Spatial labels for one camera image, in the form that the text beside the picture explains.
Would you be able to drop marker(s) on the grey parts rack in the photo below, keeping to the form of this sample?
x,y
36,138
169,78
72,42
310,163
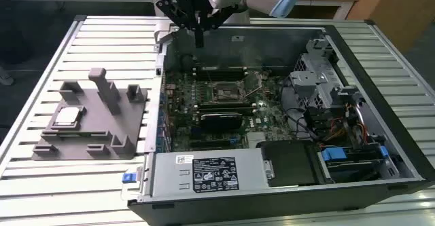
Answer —
x,y
95,114

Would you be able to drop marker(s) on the silver CPU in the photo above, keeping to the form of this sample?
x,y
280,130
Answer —
x,y
69,116

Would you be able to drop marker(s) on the CPU socket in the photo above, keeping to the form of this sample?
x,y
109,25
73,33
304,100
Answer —
x,y
225,92

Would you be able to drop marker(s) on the blue case latch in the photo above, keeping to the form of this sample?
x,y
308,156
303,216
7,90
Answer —
x,y
127,177

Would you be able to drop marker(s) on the grey power supply unit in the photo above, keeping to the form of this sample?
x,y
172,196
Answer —
x,y
169,177

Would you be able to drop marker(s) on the blue disk carrier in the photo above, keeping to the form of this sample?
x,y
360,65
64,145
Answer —
x,y
331,154

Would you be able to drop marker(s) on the black expansion slot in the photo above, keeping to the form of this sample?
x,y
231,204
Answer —
x,y
207,144

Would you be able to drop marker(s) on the black RAM slot bank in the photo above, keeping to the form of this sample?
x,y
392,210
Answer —
x,y
224,109
220,73

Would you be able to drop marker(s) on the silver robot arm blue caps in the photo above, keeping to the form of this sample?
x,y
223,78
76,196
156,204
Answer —
x,y
257,2

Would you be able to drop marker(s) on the blue release tab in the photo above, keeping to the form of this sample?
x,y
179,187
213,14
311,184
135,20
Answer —
x,y
383,151

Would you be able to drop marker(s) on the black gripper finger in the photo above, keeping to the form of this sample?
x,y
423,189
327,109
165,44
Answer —
x,y
219,17
176,12

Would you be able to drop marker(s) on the thin metal locking lever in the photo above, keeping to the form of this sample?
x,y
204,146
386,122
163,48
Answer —
x,y
211,77

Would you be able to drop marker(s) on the small graphics card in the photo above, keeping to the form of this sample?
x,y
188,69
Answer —
x,y
220,121

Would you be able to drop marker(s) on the silver chipset heat sink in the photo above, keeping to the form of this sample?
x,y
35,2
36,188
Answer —
x,y
256,137

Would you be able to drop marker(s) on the blue board connector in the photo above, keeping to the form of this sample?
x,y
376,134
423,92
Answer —
x,y
233,142

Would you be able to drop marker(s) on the black open PC case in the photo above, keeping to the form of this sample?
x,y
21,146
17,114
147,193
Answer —
x,y
237,208

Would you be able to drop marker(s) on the wooden cabinet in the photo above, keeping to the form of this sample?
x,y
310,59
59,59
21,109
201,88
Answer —
x,y
400,7

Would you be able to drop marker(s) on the green RAM stick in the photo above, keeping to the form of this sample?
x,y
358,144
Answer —
x,y
72,134

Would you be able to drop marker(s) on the green motherboard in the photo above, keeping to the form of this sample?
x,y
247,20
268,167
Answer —
x,y
271,131

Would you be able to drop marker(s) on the metal drive cage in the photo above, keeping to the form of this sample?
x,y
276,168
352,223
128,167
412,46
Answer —
x,y
306,81

